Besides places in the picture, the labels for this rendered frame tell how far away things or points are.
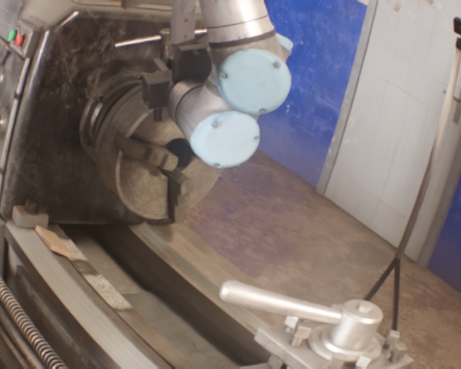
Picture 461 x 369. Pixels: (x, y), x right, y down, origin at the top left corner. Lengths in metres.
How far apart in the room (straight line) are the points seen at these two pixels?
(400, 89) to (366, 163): 0.56
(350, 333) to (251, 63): 0.37
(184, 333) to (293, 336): 0.80
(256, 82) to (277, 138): 4.62
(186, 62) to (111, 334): 0.48
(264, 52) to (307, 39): 4.49
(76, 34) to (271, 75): 0.63
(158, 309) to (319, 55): 3.82
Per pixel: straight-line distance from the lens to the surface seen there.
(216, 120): 1.20
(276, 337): 0.95
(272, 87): 1.06
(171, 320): 1.77
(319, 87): 5.43
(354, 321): 0.93
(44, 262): 1.60
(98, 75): 1.66
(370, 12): 5.11
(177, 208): 1.61
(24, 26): 1.63
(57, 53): 1.59
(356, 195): 5.13
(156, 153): 1.51
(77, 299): 1.49
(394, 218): 4.92
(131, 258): 1.95
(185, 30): 0.95
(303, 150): 5.51
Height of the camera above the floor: 1.58
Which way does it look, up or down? 18 degrees down
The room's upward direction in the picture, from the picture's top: 18 degrees clockwise
